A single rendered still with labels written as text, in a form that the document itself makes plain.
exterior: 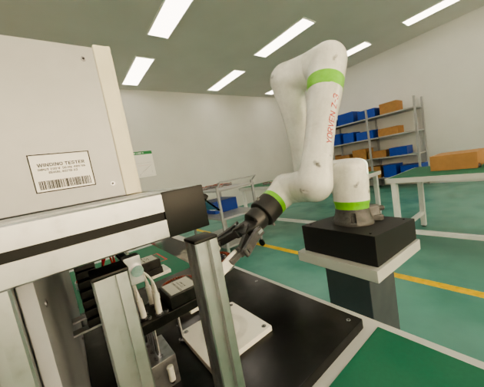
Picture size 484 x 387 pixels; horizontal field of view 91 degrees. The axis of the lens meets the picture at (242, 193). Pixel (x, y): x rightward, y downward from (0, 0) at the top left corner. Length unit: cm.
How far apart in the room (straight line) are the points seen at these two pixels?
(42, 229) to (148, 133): 598
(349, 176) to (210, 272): 72
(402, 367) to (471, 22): 689
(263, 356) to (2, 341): 41
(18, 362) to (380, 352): 52
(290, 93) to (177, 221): 79
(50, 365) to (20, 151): 23
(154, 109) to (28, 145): 606
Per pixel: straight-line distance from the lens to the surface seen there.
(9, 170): 37
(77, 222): 23
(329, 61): 87
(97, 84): 40
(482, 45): 702
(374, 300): 103
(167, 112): 649
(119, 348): 28
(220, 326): 33
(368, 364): 56
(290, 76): 95
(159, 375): 53
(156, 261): 71
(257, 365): 53
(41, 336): 26
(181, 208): 25
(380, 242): 87
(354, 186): 94
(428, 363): 58
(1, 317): 24
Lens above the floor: 113
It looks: 6 degrees down
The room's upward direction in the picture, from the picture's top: 10 degrees counter-clockwise
